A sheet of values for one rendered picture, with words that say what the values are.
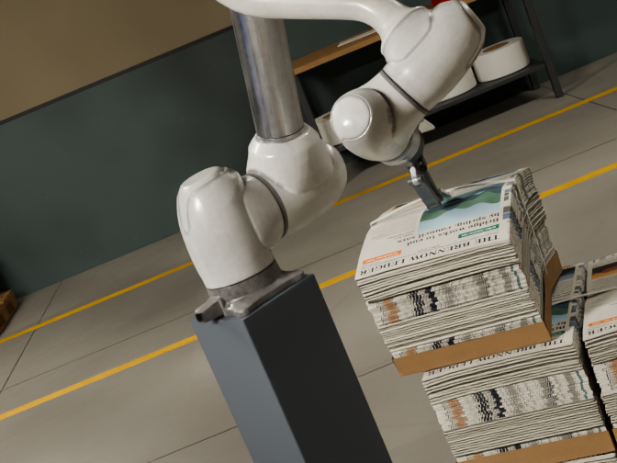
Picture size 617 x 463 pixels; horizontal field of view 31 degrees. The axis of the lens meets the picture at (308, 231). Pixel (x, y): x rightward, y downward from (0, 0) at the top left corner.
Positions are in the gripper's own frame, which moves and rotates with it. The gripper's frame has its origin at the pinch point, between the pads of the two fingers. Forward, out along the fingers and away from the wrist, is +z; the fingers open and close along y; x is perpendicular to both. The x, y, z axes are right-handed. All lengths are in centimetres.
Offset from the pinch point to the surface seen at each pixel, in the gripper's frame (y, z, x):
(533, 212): 12.5, 11.2, 13.7
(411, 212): 8.2, -0.2, -6.4
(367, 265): 18.5, -14.9, -12.1
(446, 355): 36.2, -4.3, -5.0
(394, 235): 13.3, -8.5, -8.1
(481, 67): -207, 556, -97
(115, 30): -298, 468, -338
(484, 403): 45.8, -0.6, -1.3
